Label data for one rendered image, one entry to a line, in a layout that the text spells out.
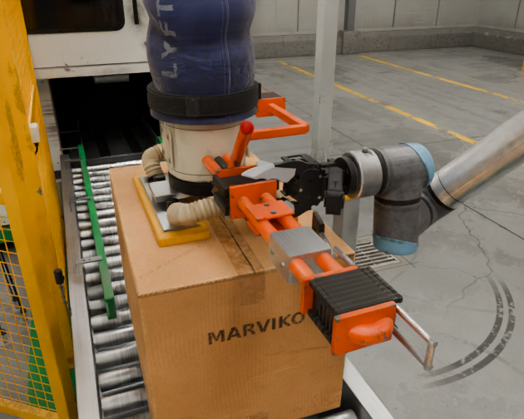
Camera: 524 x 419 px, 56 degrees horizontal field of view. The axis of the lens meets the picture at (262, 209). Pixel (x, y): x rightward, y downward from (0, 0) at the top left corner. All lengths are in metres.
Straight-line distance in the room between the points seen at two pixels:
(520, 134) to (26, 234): 1.23
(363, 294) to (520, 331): 2.19
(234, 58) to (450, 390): 1.72
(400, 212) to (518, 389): 1.54
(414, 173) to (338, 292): 0.45
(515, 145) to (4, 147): 1.17
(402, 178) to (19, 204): 1.01
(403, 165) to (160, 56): 0.49
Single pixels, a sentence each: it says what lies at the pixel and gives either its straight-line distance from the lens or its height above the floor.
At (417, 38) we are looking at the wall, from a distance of 11.72.
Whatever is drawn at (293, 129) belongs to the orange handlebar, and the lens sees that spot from 1.18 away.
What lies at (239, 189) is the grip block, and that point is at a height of 1.23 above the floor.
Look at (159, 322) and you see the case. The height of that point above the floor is 1.02.
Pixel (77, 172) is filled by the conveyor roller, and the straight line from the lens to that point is 2.91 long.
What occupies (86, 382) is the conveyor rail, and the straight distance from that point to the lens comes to 1.42.
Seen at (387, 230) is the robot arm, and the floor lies 1.10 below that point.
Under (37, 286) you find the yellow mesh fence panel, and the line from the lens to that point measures 1.60.
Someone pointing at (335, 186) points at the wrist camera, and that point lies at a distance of 0.82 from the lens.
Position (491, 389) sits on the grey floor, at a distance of 2.36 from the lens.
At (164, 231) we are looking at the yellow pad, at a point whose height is 1.10.
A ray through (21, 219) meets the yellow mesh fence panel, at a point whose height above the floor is 0.94.
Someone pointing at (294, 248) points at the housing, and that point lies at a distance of 0.65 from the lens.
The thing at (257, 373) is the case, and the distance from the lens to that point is 1.01.
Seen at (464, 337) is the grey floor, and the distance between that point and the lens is 2.58.
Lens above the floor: 1.55
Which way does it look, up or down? 26 degrees down
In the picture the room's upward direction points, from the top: straight up
